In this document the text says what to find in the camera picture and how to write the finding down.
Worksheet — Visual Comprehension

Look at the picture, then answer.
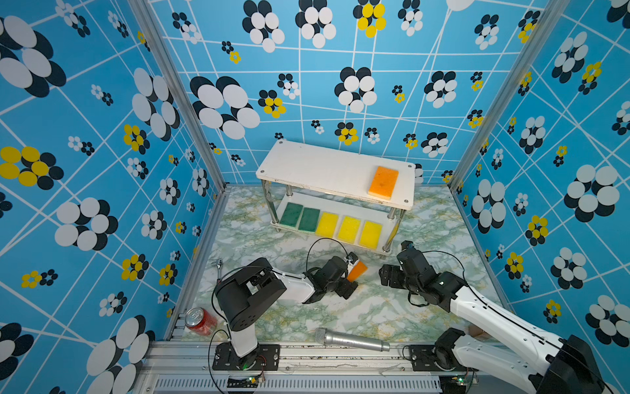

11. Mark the aluminium frame post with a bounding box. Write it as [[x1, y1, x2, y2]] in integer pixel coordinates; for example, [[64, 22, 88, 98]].
[[449, 0, 570, 192], [129, 0, 226, 195]]

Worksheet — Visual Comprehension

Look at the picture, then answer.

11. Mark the aluminium frame post left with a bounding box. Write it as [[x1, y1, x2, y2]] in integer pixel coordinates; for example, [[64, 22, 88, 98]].
[[129, 0, 226, 195]]

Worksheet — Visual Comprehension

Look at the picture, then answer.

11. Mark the orange sponge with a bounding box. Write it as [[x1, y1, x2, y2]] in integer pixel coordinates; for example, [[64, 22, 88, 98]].
[[367, 166, 399, 200], [347, 260, 368, 282]]

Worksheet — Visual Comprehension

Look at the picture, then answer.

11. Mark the white two-tier shelf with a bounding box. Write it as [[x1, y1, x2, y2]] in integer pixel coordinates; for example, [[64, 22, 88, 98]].
[[256, 140, 416, 254]]

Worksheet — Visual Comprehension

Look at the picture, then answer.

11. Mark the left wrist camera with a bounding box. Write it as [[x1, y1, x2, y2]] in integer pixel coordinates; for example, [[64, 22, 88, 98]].
[[346, 252, 359, 265]]

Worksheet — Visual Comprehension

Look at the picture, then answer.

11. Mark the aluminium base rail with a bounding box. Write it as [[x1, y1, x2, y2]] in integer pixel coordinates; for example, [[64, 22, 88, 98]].
[[132, 340, 523, 394]]

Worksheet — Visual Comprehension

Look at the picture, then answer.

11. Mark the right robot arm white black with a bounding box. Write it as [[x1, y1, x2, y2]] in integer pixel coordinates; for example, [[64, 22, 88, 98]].
[[379, 241, 612, 393]]

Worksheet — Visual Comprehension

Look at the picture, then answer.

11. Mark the green sponge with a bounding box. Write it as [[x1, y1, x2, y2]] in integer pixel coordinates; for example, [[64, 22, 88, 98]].
[[280, 202, 304, 228], [298, 208, 321, 233]]

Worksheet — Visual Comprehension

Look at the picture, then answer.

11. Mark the silver microphone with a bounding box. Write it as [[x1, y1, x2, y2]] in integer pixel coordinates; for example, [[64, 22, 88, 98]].
[[315, 328, 390, 352]]

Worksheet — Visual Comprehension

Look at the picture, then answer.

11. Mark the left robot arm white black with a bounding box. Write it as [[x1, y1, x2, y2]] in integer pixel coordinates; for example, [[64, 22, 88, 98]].
[[213, 252, 367, 359]]

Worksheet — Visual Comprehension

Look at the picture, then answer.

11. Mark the aluminium frame post right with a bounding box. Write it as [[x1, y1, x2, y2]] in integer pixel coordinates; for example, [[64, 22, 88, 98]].
[[449, 0, 570, 192]]

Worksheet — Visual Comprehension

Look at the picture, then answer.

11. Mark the yellow sponge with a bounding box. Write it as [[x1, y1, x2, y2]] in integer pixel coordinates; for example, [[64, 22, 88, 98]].
[[315, 212, 339, 238], [359, 221, 382, 250], [337, 216, 362, 244]]

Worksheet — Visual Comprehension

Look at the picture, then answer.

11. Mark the red soda can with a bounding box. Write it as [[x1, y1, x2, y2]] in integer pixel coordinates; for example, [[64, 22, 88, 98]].
[[185, 307, 218, 336]]

